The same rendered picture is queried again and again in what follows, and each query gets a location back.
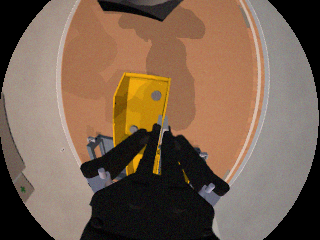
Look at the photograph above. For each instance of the dark grey metal shelf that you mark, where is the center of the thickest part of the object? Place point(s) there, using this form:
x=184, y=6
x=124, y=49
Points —
x=106, y=144

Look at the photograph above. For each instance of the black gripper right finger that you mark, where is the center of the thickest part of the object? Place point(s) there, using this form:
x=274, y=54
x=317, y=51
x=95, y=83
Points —
x=203, y=180

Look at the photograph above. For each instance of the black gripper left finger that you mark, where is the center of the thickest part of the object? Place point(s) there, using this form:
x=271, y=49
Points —
x=100, y=172

